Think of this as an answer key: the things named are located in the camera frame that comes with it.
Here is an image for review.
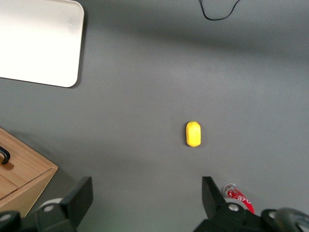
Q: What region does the black cable on table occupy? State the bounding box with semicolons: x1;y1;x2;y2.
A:
198;0;241;21

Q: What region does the lower drawer wooden front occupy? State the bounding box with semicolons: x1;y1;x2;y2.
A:
0;127;58;188

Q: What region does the yellow lemon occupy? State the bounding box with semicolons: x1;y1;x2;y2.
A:
185;120;202;147

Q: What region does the drawer wooden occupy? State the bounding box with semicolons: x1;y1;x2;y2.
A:
0;175;19;201
0;127;58;188

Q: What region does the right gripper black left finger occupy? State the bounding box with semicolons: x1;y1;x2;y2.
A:
35;176;94;232

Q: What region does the red coke bottle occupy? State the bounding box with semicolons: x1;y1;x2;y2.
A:
223;183;255;215

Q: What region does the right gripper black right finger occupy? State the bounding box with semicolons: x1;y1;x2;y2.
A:
193;176;262;232

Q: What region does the upper drawer wooden front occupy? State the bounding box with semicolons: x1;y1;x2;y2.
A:
0;175;19;201

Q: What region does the cream white plastic tray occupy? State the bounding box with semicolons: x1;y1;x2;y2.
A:
0;0;85;88

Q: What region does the wooden drawer cabinet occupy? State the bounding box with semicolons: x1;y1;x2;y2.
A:
0;127;58;218

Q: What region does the black lower drawer handle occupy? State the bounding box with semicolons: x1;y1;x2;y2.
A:
0;145;11;165

